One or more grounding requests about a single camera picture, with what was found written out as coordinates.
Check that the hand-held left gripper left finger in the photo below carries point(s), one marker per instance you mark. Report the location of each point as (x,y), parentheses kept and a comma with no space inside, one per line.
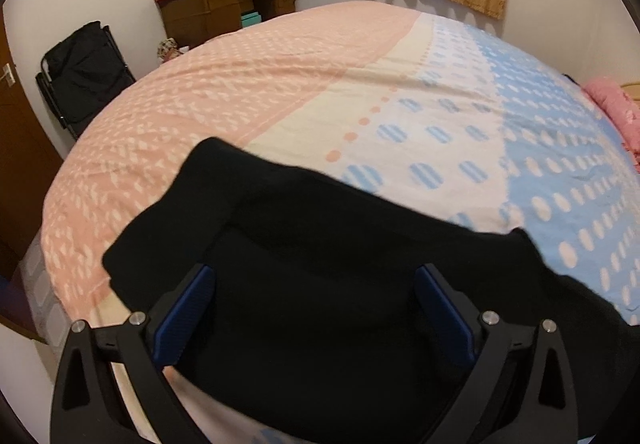
(185,319)

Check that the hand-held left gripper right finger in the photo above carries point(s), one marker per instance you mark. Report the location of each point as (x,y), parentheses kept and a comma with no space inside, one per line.
(445,319)

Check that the black pants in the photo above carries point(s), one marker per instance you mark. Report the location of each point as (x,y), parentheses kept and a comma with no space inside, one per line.
(320,274)

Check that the translucent plastic storage box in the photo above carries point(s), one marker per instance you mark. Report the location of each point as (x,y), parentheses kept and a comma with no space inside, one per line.
(40,284)

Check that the brown wooden door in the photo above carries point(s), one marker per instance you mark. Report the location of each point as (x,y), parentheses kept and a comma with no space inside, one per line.
(25,164)

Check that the bed with patterned sheet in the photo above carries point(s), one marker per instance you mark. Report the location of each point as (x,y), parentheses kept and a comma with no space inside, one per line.
(300,89)

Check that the black folding chair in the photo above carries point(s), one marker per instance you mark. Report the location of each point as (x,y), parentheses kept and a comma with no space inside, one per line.
(85,74)

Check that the floral fabric bag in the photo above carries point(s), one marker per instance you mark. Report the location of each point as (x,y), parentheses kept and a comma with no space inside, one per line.
(168,50)

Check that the pink pillow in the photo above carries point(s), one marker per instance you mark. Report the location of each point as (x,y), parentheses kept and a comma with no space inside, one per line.
(617,109)

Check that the beige wooden headboard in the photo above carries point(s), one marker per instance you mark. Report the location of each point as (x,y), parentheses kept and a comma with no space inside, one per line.
(632,89)

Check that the teal box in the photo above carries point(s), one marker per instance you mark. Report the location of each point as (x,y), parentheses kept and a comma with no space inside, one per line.
(251,20)

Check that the brown wooden desk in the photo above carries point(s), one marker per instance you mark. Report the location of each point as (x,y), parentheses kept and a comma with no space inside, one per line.
(220,4)

